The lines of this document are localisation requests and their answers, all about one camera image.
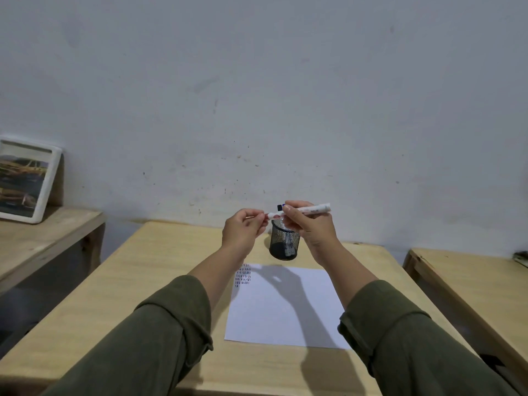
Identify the person's left hand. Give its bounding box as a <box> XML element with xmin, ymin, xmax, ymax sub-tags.
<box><xmin>222</xmin><ymin>208</ymin><xmax>270</xmax><ymax>259</ymax></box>

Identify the person's right hand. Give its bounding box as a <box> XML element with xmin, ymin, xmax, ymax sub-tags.
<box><xmin>281</xmin><ymin>200</ymin><xmax>342</xmax><ymax>266</ymax></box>

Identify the white marker pen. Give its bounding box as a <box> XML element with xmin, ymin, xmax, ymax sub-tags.
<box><xmin>267</xmin><ymin>203</ymin><xmax>332</xmax><ymax>220</ymax></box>

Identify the person's left forearm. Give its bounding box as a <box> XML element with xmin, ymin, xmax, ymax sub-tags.
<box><xmin>41</xmin><ymin>242</ymin><xmax>248</xmax><ymax>396</ymax></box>

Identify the person's right forearm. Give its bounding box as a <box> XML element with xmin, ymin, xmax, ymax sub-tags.
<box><xmin>315</xmin><ymin>242</ymin><xmax>521</xmax><ymax>396</ymax></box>

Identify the black mesh pen holder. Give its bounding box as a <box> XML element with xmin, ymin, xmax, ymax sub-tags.
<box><xmin>269</xmin><ymin>218</ymin><xmax>301</xmax><ymax>261</ymax></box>

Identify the white paper sheet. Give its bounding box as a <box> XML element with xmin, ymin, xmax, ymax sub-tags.
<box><xmin>224</xmin><ymin>263</ymin><xmax>351</xmax><ymax>350</ymax></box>

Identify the wooden side table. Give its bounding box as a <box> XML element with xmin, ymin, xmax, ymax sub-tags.
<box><xmin>0</xmin><ymin>206</ymin><xmax>106</xmax><ymax>295</ymax></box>
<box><xmin>403</xmin><ymin>247</ymin><xmax>528</xmax><ymax>384</ymax></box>

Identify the white picture frame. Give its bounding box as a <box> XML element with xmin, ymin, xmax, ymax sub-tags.
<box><xmin>0</xmin><ymin>135</ymin><xmax>63</xmax><ymax>225</ymax></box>

